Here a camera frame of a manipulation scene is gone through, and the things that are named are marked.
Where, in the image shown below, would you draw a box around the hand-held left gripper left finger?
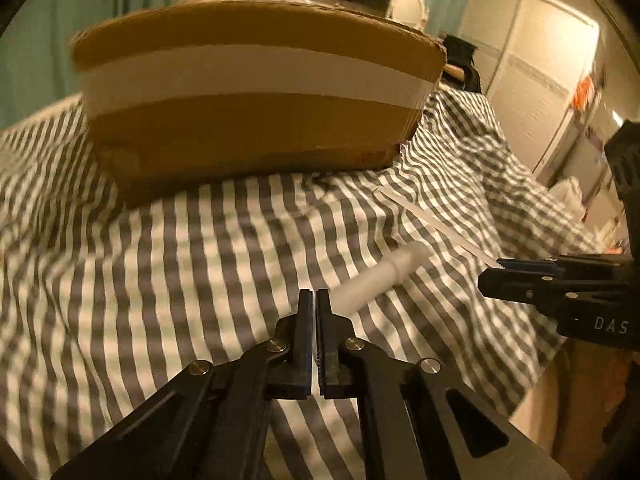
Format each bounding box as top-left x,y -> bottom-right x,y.
50,289 -> 315,480

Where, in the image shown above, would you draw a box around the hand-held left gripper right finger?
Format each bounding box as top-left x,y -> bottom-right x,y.
316,289 -> 571,480

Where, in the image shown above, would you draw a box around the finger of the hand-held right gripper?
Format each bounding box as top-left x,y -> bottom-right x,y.
496,256 -> 563,281
477,269 -> 576,318

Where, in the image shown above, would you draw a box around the white plastic tube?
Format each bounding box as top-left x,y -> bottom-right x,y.
330,242 -> 432,317

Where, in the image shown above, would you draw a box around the white plastic strip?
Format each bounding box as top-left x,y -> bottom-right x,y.
375,187 -> 502,268

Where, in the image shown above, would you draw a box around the brown cardboard box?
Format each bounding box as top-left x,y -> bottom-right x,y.
70,1 -> 447,208

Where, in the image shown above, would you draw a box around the white crumpled cloth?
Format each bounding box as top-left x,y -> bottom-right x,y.
550,177 -> 586,221

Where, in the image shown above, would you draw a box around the grey white checked blanket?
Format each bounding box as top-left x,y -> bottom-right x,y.
0,87 -> 601,480

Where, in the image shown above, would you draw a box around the white louvered wardrobe doors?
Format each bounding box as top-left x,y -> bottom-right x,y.
472,0 -> 601,176

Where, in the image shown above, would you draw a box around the black clothing on chair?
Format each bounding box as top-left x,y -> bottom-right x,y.
440,34 -> 483,93

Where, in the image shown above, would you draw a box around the white oval mirror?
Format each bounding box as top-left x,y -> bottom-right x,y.
390,0 -> 429,29

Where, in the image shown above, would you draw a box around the wide teal window curtain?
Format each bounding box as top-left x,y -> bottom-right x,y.
0,0 -> 236,131

